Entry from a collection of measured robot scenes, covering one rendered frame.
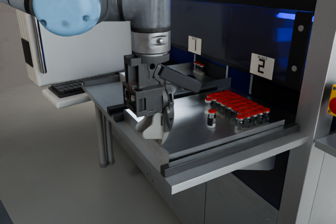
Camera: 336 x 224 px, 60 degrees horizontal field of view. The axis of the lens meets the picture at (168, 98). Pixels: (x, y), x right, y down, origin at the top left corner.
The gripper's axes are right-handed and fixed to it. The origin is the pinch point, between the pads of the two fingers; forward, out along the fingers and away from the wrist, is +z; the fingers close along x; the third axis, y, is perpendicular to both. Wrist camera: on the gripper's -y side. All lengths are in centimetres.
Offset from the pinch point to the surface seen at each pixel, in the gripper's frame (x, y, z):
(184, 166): 8.1, -0.8, 2.3
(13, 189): -132, 39, 92
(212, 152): 7.7, -8.4, 1.6
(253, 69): -9.9, -36.1, -8.7
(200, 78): -41, -40, 4
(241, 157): 10.1, -14.6, 3.7
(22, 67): -353, 13, 69
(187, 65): -54, -41, 1
